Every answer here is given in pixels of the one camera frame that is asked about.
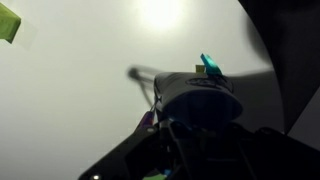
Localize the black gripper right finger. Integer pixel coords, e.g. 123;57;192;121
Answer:
228;123;320;180

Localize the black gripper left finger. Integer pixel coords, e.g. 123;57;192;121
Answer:
78;124;167;180

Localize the round white table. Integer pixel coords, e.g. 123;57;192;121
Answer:
0;0;271;180

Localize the small green block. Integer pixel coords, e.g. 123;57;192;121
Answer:
0;3;21;43

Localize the light blue plushy cube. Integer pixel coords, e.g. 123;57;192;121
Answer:
154;54;243;129

